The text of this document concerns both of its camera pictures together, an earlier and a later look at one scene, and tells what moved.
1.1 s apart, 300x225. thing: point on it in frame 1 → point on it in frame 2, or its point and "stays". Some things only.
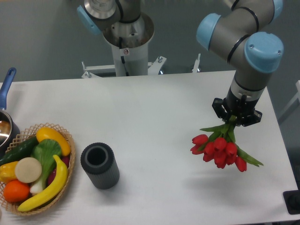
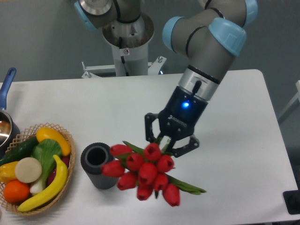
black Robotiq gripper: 235,106 → 177,119
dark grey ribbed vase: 98,161 stays
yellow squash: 44,133 stays
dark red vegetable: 65,160 stays
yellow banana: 59,183 stays
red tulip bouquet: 221,147 → 147,172
